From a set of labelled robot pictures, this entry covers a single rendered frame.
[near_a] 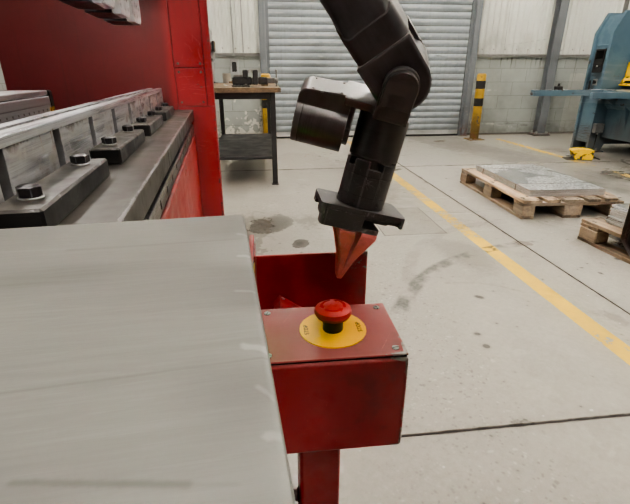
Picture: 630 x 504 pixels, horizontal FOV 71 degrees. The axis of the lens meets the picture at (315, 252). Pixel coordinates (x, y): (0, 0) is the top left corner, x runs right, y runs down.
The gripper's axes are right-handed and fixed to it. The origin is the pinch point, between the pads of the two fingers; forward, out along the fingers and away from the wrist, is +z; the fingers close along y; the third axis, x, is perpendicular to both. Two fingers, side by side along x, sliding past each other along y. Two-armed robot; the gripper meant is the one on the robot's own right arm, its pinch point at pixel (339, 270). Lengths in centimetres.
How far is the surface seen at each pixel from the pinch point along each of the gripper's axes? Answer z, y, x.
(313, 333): 3.1, 3.8, 10.8
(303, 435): 12.6, 3.0, 15.4
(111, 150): 0, 39, -36
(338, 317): 0.1, 2.0, 11.9
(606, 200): 7, -254, -248
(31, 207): -1.8, 35.1, 2.8
